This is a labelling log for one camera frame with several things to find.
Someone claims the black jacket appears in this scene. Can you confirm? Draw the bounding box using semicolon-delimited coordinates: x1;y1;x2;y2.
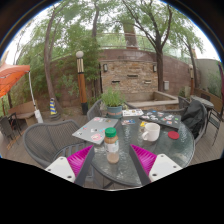
180;99;205;139

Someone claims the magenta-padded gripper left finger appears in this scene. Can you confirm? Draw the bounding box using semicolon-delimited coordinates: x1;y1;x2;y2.
44;144;96;188

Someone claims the wooden lamp post, globe light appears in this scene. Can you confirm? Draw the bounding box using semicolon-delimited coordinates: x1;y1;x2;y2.
75;50;89;115

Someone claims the green-capped coffee drink bottle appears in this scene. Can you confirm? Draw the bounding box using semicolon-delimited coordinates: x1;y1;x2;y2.
103;127;120;165

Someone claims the white printed flyer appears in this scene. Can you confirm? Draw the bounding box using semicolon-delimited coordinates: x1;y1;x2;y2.
121;108;144;118

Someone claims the orange patio umbrella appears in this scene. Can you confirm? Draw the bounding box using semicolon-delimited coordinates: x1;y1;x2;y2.
0;63;44;124

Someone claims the small colourful card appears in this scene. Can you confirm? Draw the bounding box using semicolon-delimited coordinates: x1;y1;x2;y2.
120;118;137;126

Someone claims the white ceramic mug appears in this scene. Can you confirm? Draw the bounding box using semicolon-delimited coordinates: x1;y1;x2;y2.
141;122;161;143

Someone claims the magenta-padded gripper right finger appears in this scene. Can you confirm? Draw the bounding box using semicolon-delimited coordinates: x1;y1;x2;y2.
128;144;184;187

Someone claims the green plant in blue pot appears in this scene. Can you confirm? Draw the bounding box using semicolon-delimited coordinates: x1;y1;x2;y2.
99;87;127;120

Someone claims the flat round red coaster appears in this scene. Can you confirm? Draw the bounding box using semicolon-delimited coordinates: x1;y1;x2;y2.
167;130;180;140

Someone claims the wooden bench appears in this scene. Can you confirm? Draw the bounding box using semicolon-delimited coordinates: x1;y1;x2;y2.
8;100;37;120

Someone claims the yellow and blue striped bollard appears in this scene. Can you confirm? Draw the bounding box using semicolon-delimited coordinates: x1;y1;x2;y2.
49;97;58;116

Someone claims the dark metal chair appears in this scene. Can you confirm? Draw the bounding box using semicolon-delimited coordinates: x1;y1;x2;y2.
206;108;224;146
0;112;23;141

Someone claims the tall green tree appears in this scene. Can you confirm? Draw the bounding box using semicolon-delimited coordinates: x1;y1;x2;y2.
19;0;101;118
119;0;204;93

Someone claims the small round patio table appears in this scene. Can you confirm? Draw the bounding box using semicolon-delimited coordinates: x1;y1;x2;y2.
189;94;215;110

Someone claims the silver laptop with stickers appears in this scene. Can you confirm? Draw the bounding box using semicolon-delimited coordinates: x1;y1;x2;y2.
72;116;120;146

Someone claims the grey wicker armchair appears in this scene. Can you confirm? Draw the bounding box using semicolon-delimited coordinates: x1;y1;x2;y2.
166;96;209;144
86;98;108;122
22;119;94;169

